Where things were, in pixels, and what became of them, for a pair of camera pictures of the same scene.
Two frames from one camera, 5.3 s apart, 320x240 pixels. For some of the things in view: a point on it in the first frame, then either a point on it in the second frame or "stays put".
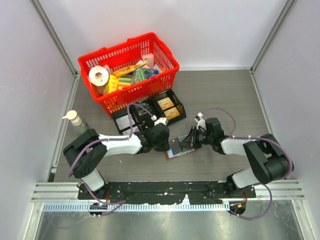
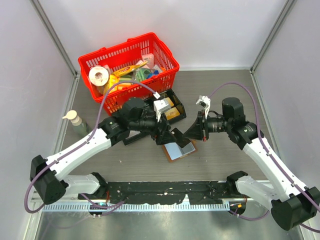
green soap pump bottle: x=78 y=126 stays put
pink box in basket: x=149 y=58 stays put
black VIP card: x=175 y=146 -> x=181 y=140
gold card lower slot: x=172 y=113 stays put
